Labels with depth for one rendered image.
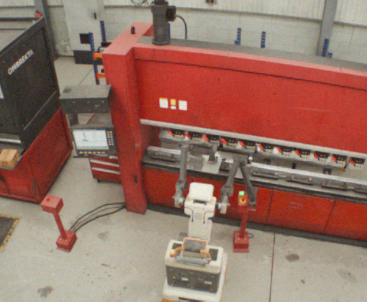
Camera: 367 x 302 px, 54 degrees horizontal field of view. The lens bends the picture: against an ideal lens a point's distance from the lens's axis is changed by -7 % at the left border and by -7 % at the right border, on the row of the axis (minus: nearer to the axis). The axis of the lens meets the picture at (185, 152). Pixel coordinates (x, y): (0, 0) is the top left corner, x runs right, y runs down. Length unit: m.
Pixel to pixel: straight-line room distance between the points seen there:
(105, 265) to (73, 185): 1.53
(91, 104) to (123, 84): 0.38
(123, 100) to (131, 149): 0.65
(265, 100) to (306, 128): 0.52
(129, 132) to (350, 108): 2.32
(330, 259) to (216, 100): 2.42
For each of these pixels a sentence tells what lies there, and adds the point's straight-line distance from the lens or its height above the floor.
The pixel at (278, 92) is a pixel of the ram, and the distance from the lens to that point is 3.82.
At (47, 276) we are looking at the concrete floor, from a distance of 4.88.
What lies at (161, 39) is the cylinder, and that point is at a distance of 3.89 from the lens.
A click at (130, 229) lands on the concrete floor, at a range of 5.06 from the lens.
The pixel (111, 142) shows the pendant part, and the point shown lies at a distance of 4.10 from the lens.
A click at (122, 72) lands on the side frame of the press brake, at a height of 2.10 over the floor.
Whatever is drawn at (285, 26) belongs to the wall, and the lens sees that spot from 8.01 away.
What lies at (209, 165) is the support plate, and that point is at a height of 1.00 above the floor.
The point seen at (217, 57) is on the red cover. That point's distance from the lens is 3.71.
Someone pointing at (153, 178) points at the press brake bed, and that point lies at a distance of 4.77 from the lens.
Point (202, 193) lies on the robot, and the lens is 3.57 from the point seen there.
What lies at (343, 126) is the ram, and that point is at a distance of 4.03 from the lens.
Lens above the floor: 3.91
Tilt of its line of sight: 40 degrees down
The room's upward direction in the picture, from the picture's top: 1 degrees counter-clockwise
